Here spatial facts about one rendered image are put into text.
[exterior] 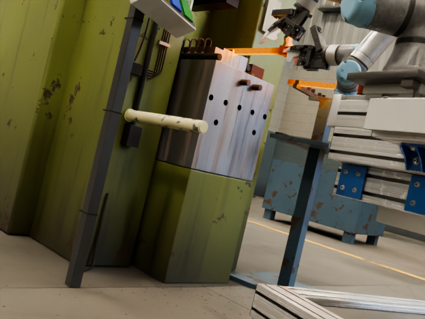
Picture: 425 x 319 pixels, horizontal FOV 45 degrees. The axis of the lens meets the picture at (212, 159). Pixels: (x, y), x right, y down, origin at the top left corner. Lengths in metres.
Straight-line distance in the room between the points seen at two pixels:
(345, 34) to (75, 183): 9.76
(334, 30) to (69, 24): 9.62
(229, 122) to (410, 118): 1.17
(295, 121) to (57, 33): 9.47
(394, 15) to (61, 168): 1.50
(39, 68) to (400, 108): 1.71
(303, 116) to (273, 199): 5.53
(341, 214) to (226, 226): 3.53
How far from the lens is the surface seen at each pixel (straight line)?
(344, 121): 1.39
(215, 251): 2.23
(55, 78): 2.39
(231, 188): 2.21
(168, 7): 1.68
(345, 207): 5.67
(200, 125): 1.69
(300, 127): 11.42
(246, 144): 2.23
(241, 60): 2.25
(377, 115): 1.15
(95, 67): 2.21
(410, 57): 1.32
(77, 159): 2.17
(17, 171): 2.41
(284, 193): 6.03
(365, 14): 1.31
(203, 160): 2.07
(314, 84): 2.40
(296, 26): 2.05
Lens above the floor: 0.51
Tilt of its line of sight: level
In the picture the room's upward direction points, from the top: 13 degrees clockwise
